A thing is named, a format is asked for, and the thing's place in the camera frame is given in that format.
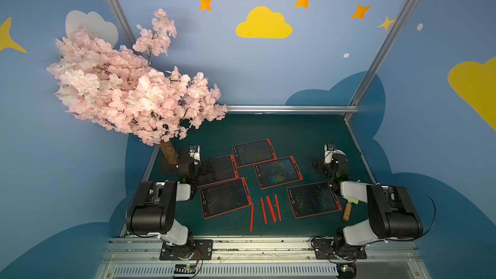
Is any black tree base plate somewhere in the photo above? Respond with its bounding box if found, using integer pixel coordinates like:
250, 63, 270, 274
158, 155, 178, 174

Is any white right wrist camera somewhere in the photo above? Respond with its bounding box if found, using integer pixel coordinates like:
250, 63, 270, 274
324, 143, 336, 164

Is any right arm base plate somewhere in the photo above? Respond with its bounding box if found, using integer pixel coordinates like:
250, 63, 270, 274
310, 237, 367, 262

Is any green rake wooden handle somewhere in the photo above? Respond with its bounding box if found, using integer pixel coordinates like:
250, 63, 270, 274
342, 197, 359, 222

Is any small circuit board right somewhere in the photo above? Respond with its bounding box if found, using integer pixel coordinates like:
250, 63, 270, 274
337, 264, 357, 279

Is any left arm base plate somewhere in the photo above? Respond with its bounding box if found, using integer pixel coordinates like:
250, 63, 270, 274
159, 240, 213, 261

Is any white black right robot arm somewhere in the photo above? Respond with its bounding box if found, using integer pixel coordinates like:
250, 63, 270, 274
310, 148, 427, 262

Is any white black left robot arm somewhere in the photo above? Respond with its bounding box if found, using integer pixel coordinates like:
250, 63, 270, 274
126, 146, 203, 260

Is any red stylus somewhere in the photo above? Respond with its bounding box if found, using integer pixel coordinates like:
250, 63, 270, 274
275, 195, 282, 221
260, 198, 267, 225
266, 196, 276, 223
249, 204, 254, 232

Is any small circuit board left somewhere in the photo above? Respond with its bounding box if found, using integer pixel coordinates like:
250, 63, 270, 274
173, 264, 197, 278

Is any small circuit board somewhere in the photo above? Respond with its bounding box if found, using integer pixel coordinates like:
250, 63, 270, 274
337, 264, 357, 279
173, 264, 197, 278

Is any red tablet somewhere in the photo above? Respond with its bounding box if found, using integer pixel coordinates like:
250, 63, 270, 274
232, 139, 277, 168
254, 156, 303, 189
286, 182, 342, 219
194, 155, 239, 187
199, 178, 253, 219

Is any pink cherry blossom tree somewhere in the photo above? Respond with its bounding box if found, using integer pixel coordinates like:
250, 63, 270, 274
48, 9, 227, 165

